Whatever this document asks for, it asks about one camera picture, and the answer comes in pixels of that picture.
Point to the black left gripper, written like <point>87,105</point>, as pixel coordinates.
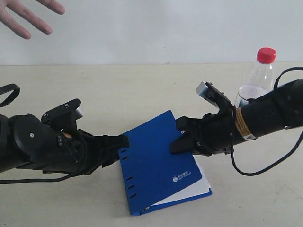
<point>81,153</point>

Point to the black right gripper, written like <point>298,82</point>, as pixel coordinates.
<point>213,134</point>

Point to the blue ring binder notebook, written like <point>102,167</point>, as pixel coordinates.
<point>153,177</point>

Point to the clear plastic water bottle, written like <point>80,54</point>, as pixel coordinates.
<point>259,79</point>

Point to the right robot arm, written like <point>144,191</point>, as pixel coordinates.
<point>282,108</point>

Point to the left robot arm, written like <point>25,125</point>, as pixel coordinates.
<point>27,143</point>

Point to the person's open hand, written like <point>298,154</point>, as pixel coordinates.
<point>25,13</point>

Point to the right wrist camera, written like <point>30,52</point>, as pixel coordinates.
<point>218,99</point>

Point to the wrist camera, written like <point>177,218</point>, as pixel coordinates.
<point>63,116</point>
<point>218,99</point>

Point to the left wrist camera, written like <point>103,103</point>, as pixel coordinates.
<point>63,116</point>

